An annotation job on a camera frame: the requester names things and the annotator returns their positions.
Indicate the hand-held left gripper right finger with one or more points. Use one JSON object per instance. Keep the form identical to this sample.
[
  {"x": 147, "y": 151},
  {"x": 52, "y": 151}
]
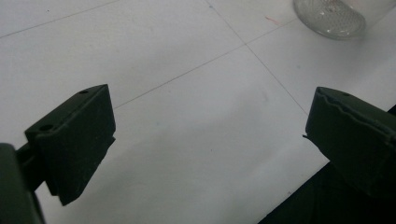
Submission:
[{"x": 355, "y": 140}]

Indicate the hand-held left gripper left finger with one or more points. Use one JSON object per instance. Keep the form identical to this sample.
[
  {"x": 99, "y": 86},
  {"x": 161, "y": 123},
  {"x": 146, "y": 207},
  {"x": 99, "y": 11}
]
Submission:
[{"x": 77, "y": 137}]

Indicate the clear glass jar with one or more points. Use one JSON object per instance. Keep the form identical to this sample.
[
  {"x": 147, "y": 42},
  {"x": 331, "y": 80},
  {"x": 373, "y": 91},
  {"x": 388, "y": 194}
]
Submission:
[{"x": 331, "y": 18}]

